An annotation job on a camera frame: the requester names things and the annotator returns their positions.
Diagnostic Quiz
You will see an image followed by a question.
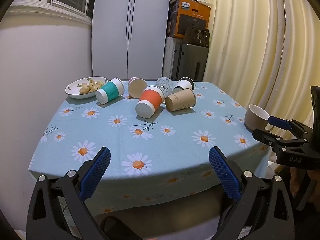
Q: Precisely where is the grey suitcase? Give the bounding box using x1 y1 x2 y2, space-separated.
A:
172 42 209 82

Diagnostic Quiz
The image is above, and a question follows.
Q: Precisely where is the black handbag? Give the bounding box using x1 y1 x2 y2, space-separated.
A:
184 25 210 48

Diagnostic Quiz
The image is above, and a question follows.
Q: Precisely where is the pile of yellow snacks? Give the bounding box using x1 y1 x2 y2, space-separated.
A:
79 78 105 94

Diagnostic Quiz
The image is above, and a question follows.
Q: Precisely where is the clear glass cup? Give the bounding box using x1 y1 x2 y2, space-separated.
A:
156 77 173 96

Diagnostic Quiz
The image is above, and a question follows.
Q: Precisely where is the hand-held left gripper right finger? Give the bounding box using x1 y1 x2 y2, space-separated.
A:
209 146 295 240

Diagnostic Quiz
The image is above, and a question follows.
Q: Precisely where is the orange cardboard box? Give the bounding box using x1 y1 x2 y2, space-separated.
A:
167 0 211 39

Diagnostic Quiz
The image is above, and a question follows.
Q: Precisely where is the cream curtain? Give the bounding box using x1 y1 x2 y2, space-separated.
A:
199 0 320 135

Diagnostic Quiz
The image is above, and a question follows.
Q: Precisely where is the beige mug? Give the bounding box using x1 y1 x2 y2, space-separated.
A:
244 104 274 132

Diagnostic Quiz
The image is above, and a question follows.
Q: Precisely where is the white suitcase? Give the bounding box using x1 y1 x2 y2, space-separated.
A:
162 37 181 79

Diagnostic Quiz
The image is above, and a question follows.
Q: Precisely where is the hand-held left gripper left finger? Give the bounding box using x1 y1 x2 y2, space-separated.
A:
26 147 112 240

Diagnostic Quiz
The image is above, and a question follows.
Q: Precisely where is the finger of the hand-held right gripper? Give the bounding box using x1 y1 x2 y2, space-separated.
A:
268 116 313 141
252 128 286 153

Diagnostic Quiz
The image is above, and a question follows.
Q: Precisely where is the person's right hand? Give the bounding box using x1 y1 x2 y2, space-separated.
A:
289 167 320 202

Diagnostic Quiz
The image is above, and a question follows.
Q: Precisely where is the teal sleeved white cup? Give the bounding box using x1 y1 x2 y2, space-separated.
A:
95 77 125 105

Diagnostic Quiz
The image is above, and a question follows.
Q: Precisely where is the white refrigerator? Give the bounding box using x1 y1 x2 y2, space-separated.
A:
91 0 173 80

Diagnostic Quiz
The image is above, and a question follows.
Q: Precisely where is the orange sleeved white cup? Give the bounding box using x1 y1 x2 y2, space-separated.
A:
135 85 165 119

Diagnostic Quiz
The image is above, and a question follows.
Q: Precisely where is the white bowl with floral rim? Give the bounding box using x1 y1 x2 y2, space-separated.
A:
65 76 108 99

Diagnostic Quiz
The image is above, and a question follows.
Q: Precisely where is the black sleeved white cup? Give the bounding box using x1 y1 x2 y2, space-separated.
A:
172 77 195 94

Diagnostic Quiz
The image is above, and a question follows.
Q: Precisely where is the blue daisy tablecloth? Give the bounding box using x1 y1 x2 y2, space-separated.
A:
28 79 273 215

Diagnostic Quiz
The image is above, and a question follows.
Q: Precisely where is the pink paper cup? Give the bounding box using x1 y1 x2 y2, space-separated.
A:
128 77 148 99

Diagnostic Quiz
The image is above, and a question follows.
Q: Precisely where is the brown paper cup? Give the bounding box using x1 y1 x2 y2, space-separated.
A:
165 88 196 112

